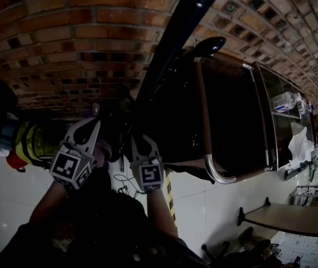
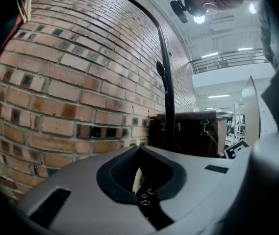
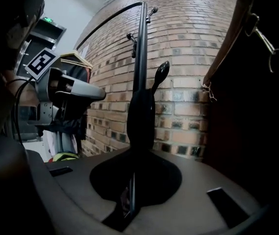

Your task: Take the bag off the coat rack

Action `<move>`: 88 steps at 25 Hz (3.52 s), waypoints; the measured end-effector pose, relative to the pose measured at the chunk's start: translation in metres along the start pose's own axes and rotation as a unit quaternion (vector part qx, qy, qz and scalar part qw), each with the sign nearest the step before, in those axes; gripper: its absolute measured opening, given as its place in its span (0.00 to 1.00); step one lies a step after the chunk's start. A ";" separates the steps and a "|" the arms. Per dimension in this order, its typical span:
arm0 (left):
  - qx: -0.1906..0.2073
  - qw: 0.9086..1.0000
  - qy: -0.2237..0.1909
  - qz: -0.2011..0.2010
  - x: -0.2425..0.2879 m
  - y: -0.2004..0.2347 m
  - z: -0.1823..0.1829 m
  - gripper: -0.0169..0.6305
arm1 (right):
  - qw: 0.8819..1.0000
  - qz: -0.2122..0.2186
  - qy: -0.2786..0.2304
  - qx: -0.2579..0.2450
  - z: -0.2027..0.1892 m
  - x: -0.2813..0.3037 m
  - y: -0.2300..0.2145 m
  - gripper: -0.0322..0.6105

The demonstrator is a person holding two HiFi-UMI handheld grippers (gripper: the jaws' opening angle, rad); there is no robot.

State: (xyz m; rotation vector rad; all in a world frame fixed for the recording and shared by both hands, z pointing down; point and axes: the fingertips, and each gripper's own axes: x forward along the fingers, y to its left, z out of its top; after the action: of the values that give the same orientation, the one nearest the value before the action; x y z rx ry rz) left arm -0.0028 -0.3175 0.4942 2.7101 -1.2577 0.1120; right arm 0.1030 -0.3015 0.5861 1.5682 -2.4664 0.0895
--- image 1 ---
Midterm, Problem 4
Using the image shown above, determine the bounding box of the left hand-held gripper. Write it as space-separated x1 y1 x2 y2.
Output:
49 117 102 191

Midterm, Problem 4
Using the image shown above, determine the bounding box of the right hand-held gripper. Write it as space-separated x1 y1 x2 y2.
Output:
129 133 165 193

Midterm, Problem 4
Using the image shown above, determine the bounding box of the long black pole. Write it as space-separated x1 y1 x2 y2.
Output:
113 0 230 114

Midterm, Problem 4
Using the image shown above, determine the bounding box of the person's right forearm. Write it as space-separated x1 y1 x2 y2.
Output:
144 190 179 238

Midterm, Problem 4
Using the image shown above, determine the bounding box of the person's left forearm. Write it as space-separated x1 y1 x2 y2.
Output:
29 177 73 226

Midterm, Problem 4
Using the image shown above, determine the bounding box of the person's left hand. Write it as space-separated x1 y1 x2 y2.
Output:
94 140 112 168

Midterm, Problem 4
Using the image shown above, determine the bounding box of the yellow-green bag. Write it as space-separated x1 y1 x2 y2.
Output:
15 120 62 168

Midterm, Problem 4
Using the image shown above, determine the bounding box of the yellow black hazard tape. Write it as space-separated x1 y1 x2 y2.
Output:
164 171 179 229

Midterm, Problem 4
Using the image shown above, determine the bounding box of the red bag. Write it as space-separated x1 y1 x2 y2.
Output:
6 149 30 173

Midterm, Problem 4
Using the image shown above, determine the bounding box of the person's dark top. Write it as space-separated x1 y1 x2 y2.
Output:
0 163 210 268

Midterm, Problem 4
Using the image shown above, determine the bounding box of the black office chair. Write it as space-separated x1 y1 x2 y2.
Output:
200 226 286 268

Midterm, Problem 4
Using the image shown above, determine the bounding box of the glass display cabinet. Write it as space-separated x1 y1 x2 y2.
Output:
252 61 316 173

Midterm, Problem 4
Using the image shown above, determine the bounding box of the clear plastic water bottle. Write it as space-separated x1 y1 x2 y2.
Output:
272 91 302 114

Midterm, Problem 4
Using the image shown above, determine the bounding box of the white plastic bag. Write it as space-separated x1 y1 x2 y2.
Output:
286 126 316 170

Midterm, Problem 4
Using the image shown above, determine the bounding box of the beige table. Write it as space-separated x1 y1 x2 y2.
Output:
236 196 318 238

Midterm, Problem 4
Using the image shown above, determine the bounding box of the thin floor cable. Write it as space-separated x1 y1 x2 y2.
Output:
113 173 146 198

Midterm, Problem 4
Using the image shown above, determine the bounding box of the white metal frame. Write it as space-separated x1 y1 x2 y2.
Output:
289 184 318 207

